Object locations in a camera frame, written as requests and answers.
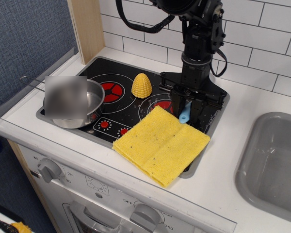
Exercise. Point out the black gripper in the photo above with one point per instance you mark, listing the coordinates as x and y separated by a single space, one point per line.
194 84

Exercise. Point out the light blue brush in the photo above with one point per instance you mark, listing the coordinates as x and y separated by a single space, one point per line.
184 116

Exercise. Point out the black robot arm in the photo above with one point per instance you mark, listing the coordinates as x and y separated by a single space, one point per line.
203 35

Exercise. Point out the yellow folded cloth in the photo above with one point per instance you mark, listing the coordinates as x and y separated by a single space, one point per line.
160 146

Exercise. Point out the yellow cloth at bottom left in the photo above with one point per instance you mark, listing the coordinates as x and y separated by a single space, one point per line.
21 227

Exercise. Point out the yellow toy corn cob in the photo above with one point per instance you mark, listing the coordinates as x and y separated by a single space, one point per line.
141 87

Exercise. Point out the black toy stove top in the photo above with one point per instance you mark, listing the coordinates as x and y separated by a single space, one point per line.
121 110

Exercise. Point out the grey sink basin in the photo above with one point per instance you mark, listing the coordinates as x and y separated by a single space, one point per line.
263 177

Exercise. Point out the grey right oven knob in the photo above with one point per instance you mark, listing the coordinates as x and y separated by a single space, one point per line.
145 217

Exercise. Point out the grey oven knob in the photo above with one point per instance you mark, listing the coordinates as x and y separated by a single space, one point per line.
49 170
145 217

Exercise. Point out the stainless steel pot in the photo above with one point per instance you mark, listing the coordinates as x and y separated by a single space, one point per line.
71 102

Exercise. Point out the grey left oven knob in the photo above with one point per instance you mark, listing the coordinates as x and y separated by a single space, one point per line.
49 170

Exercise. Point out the white toy oven door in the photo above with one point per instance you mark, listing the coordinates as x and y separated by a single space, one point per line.
93 219

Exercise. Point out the wooden side post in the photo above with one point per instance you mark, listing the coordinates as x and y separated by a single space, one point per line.
87 24

